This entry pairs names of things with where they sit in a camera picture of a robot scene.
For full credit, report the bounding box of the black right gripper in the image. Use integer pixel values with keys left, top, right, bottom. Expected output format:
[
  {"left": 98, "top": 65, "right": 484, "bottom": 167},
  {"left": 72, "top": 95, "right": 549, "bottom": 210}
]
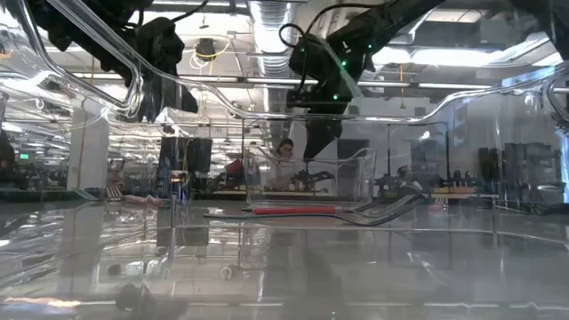
[{"left": 286, "top": 33, "right": 373, "bottom": 160}]

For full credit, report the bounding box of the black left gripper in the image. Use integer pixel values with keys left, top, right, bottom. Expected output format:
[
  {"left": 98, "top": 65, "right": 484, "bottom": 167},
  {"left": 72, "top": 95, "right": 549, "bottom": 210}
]
[{"left": 132, "top": 16, "right": 200, "bottom": 124}]

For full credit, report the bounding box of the red handled fork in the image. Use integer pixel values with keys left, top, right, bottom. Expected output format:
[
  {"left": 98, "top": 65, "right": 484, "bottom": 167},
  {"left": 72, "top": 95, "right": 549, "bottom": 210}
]
[
  {"left": 252, "top": 198, "right": 387, "bottom": 217},
  {"left": 123, "top": 194, "right": 164, "bottom": 208}
]

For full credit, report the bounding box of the teal handled fork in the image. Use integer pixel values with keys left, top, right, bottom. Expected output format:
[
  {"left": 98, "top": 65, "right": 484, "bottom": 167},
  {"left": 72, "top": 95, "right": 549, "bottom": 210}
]
[{"left": 203, "top": 212, "right": 401, "bottom": 227}]

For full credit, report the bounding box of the black fork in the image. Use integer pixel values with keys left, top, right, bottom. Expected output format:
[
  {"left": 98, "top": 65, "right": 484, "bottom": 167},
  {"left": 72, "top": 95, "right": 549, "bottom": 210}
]
[{"left": 350, "top": 194, "right": 424, "bottom": 220}]

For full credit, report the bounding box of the person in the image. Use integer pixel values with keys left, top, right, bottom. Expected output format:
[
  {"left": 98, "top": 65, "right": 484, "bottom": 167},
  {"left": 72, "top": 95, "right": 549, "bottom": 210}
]
[
  {"left": 266, "top": 138, "right": 308, "bottom": 190},
  {"left": 0, "top": 128, "right": 17, "bottom": 184},
  {"left": 395, "top": 164, "right": 423, "bottom": 192}
]

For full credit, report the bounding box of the clear plastic tray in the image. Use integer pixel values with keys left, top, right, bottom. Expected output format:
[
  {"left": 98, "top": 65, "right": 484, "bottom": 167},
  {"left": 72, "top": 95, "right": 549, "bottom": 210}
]
[
  {"left": 242, "top": 146, "right": 378, "bottom": 209},
  {"left": 0, "top": 0, "right": 569, "bottom": 320}
]

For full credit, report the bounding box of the long ceiling light strip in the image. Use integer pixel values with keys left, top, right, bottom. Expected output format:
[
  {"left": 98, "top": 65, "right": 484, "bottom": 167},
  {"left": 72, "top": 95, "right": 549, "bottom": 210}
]
[{"left": 70, "top": 72, "right": 494, "bottom": 90}]

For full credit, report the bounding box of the black monitor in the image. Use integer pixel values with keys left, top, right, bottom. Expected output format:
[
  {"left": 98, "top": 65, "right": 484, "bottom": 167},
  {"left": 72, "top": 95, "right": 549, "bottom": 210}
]
[{"left": 158, "top": 136, "right": 213, "bottom": 175}]

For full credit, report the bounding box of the white building column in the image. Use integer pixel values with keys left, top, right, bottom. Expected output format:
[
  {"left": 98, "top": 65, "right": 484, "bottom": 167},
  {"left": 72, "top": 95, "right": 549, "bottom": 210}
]
[{"left": 66, "top": 106, "right": 110, "bottom": 191}]

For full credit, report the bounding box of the black equipment rack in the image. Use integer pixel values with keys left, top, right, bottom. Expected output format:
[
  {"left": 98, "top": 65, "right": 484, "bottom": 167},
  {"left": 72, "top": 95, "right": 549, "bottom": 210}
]
[{"left": 477, "top": 141, "right": 562, "bottom": 196}]

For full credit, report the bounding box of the yellow ceiling cable coil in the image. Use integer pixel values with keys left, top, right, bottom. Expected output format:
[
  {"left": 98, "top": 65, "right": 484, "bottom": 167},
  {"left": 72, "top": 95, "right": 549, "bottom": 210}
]
[{"left": 191, "top": 37, "right": 233, "bottom": 64}]

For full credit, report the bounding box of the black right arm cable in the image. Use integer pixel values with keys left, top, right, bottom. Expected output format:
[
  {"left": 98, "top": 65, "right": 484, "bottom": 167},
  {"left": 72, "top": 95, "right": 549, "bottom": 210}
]
[{"left": 277, "top": 2, "right": 388, "bottom": 50}]

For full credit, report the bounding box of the silver ceiling duct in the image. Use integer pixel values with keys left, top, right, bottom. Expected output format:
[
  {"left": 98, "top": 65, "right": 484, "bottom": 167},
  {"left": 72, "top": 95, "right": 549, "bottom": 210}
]
[{"left": 246, "top": 0, "right": 312, "bottom": 79}]

